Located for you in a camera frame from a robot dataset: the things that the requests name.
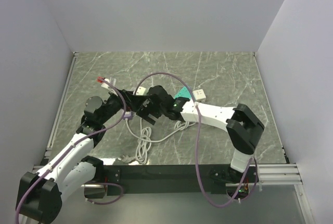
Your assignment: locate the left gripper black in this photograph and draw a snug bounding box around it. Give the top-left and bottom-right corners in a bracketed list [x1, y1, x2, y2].
[98, 86, 146, 124]

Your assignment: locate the purple power strip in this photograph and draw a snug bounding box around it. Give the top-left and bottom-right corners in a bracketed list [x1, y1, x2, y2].
[123, 111, 135, 120]

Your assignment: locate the white cube socket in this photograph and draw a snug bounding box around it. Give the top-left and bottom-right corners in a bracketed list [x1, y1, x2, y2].
[193, 89, 207, 103]

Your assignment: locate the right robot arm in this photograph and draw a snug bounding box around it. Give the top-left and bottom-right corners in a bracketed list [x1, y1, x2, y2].
[134, 85, 265, 182]

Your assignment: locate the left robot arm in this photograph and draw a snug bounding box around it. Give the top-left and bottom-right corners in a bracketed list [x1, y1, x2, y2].
[15, 88, 147, 223]

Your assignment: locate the teal triangular power strip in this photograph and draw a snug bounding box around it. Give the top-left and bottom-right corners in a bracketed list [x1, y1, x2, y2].
[174, 86, 192, 100]

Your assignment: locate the black base beam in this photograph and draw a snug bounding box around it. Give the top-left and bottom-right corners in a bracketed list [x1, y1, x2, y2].
[83, 164, 261, 196]

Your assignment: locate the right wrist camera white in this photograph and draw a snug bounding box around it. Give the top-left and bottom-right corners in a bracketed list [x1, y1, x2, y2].
[135, 86, 148, 96]

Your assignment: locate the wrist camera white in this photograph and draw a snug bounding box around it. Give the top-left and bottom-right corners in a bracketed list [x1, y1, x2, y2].
[97, 77, 117, 94]
[135, 86, 148, 96]

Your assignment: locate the white cord of purple strip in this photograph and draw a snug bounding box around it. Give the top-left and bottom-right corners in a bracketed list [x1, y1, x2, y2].
[122, 119, 153, 164]

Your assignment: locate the white cord of teal strip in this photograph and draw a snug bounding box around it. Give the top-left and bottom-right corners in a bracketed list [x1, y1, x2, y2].
[135, 119, 183, 165]

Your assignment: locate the white coiled cord with plug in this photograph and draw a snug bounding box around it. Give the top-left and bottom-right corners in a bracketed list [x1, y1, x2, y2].
[173, 120, 192, 133]

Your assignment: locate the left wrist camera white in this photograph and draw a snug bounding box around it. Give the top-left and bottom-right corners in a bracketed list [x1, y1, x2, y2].
[97, 77, 117, 94]

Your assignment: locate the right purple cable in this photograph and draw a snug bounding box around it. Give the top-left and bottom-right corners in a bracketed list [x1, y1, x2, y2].
[134, 72, 260, 208]

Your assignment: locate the purple cable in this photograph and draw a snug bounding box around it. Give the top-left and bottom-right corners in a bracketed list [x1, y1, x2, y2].
[14, 78, 128, 224]
[134, 72, 260, 208]

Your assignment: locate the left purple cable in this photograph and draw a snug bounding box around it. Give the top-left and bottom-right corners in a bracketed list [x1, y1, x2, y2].
[14, 78, 128, 224]

